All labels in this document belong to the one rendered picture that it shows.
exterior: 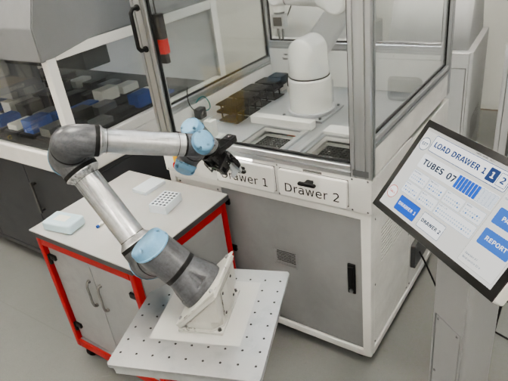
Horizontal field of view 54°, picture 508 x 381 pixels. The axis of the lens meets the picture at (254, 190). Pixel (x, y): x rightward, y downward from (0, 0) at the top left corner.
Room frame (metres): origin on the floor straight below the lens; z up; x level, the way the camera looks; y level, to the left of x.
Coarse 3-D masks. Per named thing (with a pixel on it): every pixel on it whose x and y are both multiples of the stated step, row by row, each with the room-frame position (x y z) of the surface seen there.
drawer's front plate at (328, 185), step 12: (288, 180) 1.72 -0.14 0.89; (300, 180) 1.69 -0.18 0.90; (312, 180) 1.66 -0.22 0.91; (324, 180) 1.62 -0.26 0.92; (336, 180) 1.60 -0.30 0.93; (288, 192) 1.72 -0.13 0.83; (300, 192) 1.69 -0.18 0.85; (324, 192) 1.63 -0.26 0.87; (336, 192) 1.60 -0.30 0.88; (336, 204) 1.60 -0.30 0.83
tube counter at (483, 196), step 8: (448, 176) 1.21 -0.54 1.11; (456, 176) 1.19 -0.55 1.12; (464, 176) 1.17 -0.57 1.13; (448, 184) 1.19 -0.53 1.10; (456, 184) 1.17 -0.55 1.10; (464, 184) 1.15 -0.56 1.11; (472, 184) 1.13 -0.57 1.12; (464, 192) 1.13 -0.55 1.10; (472, 192) 1.11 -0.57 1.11; (480, 192) 1.10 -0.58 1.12; (488, 192) 1.08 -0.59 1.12; (472, 200) 1.09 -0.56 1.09; (480, 200) 1.08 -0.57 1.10; (488, 200) 1.06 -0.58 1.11; (496, 200) 1.04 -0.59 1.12; (488, 208) 1.04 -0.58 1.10
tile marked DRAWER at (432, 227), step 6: (426, 216) 1.17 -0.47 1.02; (420, 222) 1.17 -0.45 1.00; (426, 222) 1.15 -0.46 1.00; (432, 222) 1.14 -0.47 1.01; (438, 222) 1.12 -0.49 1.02; (420, 228) 1.15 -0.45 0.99; (426, 228) 1.14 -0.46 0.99; (432, 228) 1.12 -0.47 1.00; (438, 228) 1.11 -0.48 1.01; (444, 228) 1.09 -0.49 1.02; (432, 234) 1.11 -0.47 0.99; (438, 234) 1.09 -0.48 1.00
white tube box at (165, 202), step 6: (168, 192) 1.93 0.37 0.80; (174, 192) 1.92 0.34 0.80; (156, 198) 1.89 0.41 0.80; (162, 198) 1.88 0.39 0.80; (168, 198) 1.87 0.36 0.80; (174, 198) 1.87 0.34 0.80; (180, 198) 1.90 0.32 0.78; (150, 204) 1.84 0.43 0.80; (156, 204) 1.85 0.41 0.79; (162, 204) 1.83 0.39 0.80; (168, 204) 1.82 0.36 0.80; (174, 204) 1.86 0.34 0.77; (150, 210) 1.84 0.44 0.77; (156, 210) 1.82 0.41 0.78; (162, 210) 1.81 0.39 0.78; (168, 210) 1.81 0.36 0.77
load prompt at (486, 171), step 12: (432, 144) 1.33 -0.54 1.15; (444, 144) 1.30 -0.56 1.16; (444, 156) 1.27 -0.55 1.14; (456, 156) 1.23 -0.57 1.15; (468, 156) 1.20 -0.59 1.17; (468, 168) 1.18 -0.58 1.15; (480, 168) 1.15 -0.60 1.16; (492, 168) 1.12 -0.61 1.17; (480, 180) 1.12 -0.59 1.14; (492, 180) 1.09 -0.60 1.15; (504, 180) 1.07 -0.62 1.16
